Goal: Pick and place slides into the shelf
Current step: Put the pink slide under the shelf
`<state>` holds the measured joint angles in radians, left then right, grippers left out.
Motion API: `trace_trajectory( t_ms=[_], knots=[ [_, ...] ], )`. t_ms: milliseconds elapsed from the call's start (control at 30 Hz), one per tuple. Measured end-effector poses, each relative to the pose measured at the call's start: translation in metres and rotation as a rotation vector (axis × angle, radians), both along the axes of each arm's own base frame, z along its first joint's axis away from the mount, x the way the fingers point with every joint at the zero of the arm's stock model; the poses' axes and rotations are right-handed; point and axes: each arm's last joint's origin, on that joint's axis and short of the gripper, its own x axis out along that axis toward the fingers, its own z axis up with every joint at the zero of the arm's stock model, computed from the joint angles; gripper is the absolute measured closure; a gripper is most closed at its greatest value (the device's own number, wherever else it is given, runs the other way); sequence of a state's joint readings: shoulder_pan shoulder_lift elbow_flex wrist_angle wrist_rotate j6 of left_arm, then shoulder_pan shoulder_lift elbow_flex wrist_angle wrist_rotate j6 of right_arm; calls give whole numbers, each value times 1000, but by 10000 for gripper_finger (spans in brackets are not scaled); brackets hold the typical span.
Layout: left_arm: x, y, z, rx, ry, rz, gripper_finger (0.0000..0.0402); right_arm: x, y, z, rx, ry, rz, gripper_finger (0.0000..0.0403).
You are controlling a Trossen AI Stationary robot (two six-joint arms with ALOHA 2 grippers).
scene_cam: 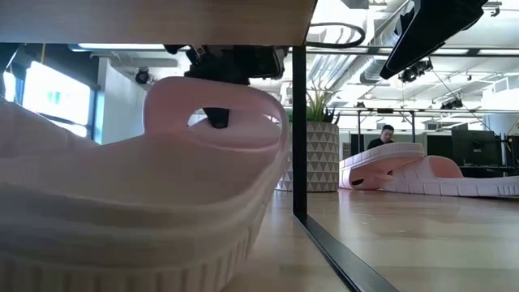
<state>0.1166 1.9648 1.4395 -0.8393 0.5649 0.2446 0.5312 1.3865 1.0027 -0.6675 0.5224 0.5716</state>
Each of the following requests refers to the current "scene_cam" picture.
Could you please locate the black ceiling spotlight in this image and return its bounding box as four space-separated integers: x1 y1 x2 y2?
399 58 434 84

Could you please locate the person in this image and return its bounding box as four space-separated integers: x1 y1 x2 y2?
367 124 397 151

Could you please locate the black background monitor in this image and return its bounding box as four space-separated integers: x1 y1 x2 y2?
451 129 504 167

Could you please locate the black background rig frame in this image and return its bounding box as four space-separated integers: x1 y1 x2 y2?
355 107 418 155

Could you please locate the large office window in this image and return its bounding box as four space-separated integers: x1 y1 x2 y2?
0 60 93 139

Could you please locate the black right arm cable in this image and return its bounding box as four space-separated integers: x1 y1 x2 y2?
306 22 367 50

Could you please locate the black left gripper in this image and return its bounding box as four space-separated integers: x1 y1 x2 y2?
164 44 290 130

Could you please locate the green succulent in patterned pot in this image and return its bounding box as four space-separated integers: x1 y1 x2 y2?
275 83 341 193

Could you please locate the round black ceiling camera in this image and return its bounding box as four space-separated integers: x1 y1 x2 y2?
135 67 154 85

